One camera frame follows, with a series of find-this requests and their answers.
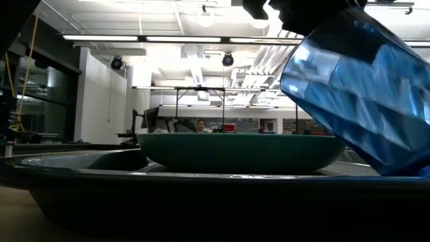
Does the black metal table frame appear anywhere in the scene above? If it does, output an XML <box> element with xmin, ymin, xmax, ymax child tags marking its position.
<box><xmin>0</xmin><ymin>143</ymin><xmax>140</xmax><ymax>153</ymax></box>

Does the yellow hanging cable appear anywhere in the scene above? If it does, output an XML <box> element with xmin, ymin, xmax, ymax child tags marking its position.
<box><xmin>4</xmin><ymin>52</ymin><xmax>16</xmax><ymax>98</ymax></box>
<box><xmin>16</xmin><ymin>11</ymin><xmax>40</xmax><ymax>132</ymax></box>

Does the black plastic serving tray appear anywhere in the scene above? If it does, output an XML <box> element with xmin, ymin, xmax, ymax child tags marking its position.
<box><xmin>0</xmin><ymin>149</ymin><xmax>430</xmax><ymax>242</ymax></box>

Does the white round ceiling lamp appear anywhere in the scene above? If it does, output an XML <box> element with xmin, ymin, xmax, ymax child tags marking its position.
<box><xmin>197</xmin><ymin>11</ymin><xmax>216</xmax><ymax>28</ymax></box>

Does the teal green bowl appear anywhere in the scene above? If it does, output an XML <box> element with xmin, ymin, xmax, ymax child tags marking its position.
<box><xmin>136</xmin><ymin>132</ymin><xmax>346</xmax><ymax>175</ymax></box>

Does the blue faceted translucent cup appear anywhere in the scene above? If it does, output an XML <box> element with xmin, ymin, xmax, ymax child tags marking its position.
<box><xmin>279</xmin><ymin>7</ymin><xmax>430</xmax><ymax>178</ymax></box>

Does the long ceiling light strip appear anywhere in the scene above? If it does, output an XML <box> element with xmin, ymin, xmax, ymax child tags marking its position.
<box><xmin>62</xmin><ymin>34</ymin><xmax>139</xmax><ymax>42</ymax></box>
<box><xmin>229</xmin><ymin>37</ymin><xmax>303</xmax><ymax>45</ymax></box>
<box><xmin>146</xmin><ymin>36</ymin><xmax>222</xmax><ymax>43</ymax></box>

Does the black computer monitor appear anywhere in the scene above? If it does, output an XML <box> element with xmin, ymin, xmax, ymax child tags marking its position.
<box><xmin>140</xmin><ymin>106</ymin><xmax>161</xmax><ymax>134</ymax></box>

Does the black background rig frame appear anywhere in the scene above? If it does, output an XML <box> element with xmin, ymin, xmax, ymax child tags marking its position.
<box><xmin>132</xmin><ymin>85</ymin><xmax>226</xmax><ymax>134</ymax></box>

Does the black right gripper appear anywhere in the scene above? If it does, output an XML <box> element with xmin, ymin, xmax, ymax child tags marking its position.
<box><xmin>242</xmin><ymin>0</ymin><xmax>369</xmax><ymax>37</ymax></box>

